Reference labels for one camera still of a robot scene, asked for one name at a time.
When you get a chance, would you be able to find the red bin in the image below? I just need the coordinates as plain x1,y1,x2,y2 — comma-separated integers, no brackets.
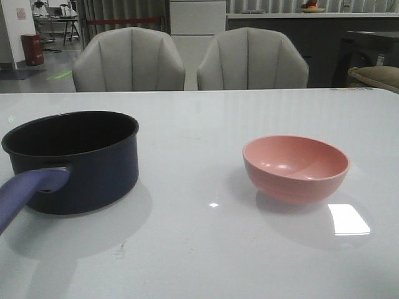
21,34,44,66

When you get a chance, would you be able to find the grey curtain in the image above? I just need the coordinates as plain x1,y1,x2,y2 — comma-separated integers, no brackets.
77,0,170,48

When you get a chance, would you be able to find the fruit bowl on counter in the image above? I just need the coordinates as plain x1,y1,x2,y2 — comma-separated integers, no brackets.
300,0,325,13

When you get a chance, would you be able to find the left beige upholstered chair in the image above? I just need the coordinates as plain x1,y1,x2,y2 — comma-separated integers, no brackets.
72,27,186,92

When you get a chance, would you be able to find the right beige upholstered chair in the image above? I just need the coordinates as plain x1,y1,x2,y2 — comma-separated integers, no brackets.
196,27,309,90

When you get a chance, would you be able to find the dark floor mat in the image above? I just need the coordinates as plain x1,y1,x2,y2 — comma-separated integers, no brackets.
0,69,44,80

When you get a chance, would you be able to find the dark kitchen counter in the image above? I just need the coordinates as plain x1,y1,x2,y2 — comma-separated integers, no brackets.
226,12,398,88

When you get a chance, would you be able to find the pink bowl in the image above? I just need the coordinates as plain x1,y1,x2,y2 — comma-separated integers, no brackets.
243,135,350,204

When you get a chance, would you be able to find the beige upholstered chair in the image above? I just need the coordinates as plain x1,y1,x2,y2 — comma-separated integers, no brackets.
72,27,186,92
196,27,309,90

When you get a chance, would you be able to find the background desk with items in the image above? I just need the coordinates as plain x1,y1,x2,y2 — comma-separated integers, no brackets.
31,1,80,45

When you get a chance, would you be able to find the dark washing machine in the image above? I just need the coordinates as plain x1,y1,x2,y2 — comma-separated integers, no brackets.
331,31,398,87

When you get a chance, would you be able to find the white refrigerator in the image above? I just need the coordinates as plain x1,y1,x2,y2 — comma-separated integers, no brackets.
169,1,226,91

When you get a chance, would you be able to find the dark blue saucepan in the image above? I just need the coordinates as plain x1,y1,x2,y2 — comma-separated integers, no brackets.
1,111,139,230

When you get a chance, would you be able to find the red barrier belt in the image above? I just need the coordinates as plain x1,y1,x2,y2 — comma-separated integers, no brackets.
86,17,162,26

